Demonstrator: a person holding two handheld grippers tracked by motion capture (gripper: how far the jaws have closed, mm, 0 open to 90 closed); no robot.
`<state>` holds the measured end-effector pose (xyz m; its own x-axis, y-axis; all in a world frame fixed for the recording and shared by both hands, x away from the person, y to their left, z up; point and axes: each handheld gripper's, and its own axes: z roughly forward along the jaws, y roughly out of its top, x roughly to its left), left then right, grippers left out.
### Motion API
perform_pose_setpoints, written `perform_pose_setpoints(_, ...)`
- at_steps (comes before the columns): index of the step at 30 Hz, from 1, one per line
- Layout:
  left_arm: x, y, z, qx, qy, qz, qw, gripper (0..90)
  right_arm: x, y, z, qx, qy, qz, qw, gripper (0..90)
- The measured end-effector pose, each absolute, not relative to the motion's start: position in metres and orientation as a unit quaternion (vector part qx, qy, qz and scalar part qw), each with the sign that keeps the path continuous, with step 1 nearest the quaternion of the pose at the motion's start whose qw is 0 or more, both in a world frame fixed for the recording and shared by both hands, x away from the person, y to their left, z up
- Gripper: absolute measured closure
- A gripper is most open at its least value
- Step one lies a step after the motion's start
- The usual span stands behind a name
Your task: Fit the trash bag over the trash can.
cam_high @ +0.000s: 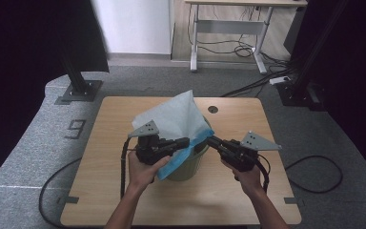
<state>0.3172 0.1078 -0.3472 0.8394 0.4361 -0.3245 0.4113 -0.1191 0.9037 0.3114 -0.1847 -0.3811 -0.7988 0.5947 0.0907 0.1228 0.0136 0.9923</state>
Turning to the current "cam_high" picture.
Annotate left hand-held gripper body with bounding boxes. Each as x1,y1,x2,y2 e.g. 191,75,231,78
128,119,173,166

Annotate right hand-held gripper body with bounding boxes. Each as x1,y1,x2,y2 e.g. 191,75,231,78
220,131,282,173

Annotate green plastic bin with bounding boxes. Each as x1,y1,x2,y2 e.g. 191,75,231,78
165,117,212,182

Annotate white bag with blue band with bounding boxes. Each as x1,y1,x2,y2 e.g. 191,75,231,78
132,90,215,181

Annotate person's right hand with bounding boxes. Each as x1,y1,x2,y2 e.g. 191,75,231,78
221,161,266,196

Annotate person's left hand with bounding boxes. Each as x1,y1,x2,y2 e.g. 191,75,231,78
127,151,172,192

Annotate white power strip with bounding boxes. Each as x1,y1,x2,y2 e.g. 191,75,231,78
269,75,292,86

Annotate black metal stand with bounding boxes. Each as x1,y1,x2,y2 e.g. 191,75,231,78
275,0,351,111
54,47,104,106

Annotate white desk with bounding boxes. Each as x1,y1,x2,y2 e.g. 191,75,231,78
184,0,309,74

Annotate right hand-held gripper cable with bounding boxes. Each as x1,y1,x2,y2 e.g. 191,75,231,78
255,154,271,194

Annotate hand-held gripper cable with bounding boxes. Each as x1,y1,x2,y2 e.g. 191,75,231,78
38,136,132,229
255,154,271,194

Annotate black cables under desk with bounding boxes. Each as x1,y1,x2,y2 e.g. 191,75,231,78
187,4,299,98

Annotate black looped floor cable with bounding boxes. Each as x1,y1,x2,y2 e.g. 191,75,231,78
285,155,344,195

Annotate left hand-held gripper cable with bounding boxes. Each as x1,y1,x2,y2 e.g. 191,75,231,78
38,136,132,229

